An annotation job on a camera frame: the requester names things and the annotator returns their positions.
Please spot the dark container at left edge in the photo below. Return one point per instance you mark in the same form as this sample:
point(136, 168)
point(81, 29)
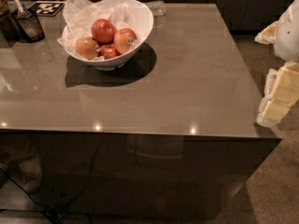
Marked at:
point(8, 32)

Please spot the small red apple front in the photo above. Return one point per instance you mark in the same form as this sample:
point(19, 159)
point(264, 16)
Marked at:
point(108, 51)

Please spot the white bowl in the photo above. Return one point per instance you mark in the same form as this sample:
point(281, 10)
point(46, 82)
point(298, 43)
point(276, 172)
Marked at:
point(113, 63)

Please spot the clear glass container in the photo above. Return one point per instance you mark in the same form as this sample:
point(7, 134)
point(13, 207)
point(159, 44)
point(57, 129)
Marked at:
point(156, 7)

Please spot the top red apple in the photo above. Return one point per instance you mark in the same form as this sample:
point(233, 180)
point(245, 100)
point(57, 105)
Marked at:
point(103, 31)

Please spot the dark scoop with white handle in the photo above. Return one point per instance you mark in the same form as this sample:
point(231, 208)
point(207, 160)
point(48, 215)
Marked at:
point(27, 23)

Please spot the red apple with sticker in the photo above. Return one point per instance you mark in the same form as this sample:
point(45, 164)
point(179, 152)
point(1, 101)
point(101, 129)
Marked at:
point(124, 39)

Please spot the white crumpled paper liner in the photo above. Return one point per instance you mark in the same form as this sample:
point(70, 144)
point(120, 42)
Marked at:
point(80, 15)

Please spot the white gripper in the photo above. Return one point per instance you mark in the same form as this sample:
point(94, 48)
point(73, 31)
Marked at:
point(288, 32)

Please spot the left yellowish red apple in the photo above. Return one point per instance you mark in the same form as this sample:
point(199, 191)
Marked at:
point(87, 48)

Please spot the black white marker tag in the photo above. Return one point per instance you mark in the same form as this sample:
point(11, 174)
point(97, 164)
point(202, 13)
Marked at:
point(46, 8)

